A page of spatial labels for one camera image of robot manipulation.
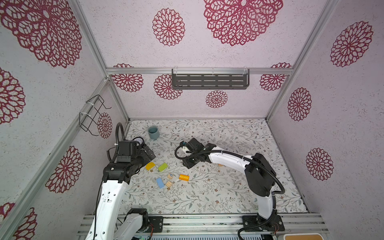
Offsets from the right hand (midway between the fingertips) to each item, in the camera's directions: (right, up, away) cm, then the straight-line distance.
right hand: (185, 160), depth 88 cm
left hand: (-18, +3, -14) cm, 23 cm away
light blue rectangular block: (-14, -13, -1) cm, 19 cm away
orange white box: (+54, -30, -22) cm, 65 cm away
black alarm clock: (-33, +12, +16) cm, 38 cm away
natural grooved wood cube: (-9, -13, -3) cm, 16 cm away
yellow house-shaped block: (-23, -5, +6) cm, 24 cm away
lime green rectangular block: (-14, -6, +6) cm, 17 cm away
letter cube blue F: (-9, -10, +1) cm, 13 cm away
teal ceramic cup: (-22, +16, +16) cm, 32 cm away
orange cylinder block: (-1, -11, +1) cm, 11 cm away
